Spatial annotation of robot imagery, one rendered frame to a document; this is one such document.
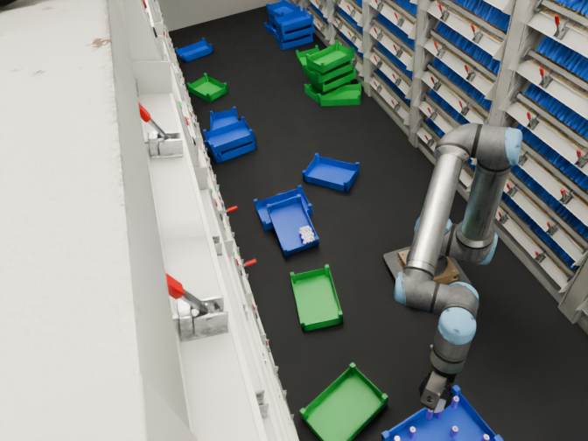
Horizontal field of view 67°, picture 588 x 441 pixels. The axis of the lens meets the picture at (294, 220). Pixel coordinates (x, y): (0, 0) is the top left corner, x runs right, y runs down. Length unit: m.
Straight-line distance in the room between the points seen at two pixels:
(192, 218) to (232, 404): 0.21
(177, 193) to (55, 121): 0.36
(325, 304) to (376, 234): 0.53
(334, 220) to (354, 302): 0.56
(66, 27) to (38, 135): 0.09
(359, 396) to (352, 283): 0.58
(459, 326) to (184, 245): 0.91
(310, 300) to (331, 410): 0.55
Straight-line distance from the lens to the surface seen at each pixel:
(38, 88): 0.21
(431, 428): 1.67
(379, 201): 2.69
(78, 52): 0.23
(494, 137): 1.60
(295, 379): 2.09
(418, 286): 1.36
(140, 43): 0.71
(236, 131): 3.26
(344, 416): 2.01
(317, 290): 2.29
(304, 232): 2.44
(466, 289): 1.38
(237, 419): 0.37
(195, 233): 0.48
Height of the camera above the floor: 1.90
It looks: 46 degrees down
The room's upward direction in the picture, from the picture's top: 11 degrees counter-clockwise
